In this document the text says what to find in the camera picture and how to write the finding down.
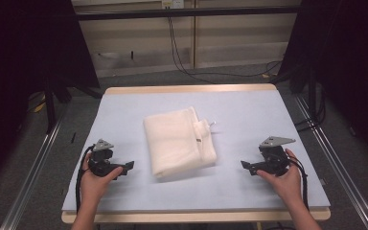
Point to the person's left hand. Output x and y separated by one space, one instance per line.
94 187

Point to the black horizontal bar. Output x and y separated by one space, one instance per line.
188 12

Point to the black metal stand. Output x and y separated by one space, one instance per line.
49 105

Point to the white wall outlet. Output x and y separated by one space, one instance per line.
172 3

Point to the white cloth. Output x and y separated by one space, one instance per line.
177 142

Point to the yellow tape piece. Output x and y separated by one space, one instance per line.
39 107

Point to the light blue table mat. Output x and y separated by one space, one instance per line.
236 179

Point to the black curtain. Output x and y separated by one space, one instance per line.
351 64
19 64

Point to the small black floor piece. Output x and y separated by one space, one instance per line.
73 137

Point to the person's right hand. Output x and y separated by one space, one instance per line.
284 185

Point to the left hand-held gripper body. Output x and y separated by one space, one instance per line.
101 161

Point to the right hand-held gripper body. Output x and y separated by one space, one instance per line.
274 158

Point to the wooden table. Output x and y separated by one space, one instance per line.
191 88

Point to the metal floor rail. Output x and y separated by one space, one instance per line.
28 182
341 175

